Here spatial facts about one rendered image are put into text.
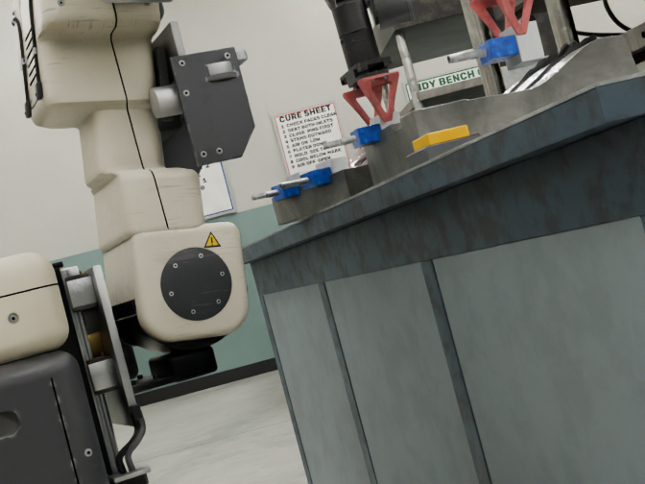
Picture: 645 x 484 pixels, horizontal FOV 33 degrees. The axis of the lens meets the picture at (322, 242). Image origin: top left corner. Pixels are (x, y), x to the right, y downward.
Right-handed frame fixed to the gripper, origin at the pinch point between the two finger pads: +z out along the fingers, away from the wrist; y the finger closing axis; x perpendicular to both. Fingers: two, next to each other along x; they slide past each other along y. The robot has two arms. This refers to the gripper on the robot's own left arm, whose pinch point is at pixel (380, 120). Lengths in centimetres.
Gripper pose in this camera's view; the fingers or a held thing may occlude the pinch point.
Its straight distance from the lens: 181.7
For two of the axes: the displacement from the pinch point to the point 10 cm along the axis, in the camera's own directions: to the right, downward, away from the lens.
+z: 2.7, 9.6, -0.2
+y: -2.5, 0.9, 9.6
